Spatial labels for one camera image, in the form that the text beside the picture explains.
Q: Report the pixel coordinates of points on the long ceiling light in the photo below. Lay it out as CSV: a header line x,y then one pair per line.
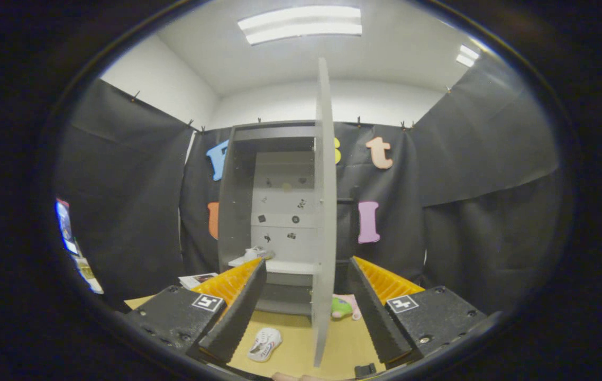
x,y
301,24

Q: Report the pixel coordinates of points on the stack of books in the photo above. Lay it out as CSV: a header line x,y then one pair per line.
x,y
195,279

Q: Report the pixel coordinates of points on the monitor screen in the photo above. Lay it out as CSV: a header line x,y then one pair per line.
x,y
65,227

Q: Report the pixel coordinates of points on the white striped shoe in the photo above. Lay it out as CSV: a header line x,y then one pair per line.
x,y
254,254
264,344

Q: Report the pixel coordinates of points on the desk clutter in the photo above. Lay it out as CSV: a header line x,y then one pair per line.
x,y
87,272

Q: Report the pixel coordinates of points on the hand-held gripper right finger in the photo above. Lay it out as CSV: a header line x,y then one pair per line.
x,y
375,312

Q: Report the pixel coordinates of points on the small ceiling light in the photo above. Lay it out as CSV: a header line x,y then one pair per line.
x,y
467,55

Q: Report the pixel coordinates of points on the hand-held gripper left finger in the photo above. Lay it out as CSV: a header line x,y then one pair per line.
x,y
237,323

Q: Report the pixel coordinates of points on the green and pink plush toy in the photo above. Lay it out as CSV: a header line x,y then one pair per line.
x,y
340,308

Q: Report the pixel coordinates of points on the black backdrop cloth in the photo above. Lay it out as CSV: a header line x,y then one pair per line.
x,y
465,211

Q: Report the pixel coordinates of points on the grey shoe cabinet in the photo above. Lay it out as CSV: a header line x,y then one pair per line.
x,y
235,211

